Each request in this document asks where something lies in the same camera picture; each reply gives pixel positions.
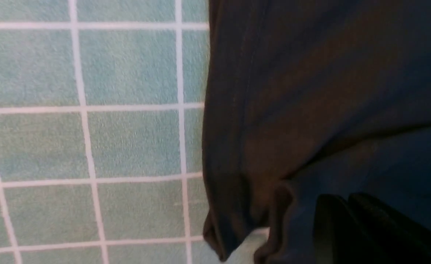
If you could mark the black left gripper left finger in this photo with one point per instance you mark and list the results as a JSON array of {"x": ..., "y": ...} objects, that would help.
[{"x": 338, "y": 236}]

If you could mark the dark gray long-sleeved shirt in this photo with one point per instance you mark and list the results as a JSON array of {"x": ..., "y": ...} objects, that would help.
[{"x": 311, "y": 97}]

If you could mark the green checkered table mat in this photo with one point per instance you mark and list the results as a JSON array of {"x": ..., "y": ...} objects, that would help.
[{"x": 101, "y": 105}]

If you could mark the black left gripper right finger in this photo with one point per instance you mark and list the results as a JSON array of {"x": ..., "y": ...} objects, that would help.
[{"x": 404, "y": 240}]

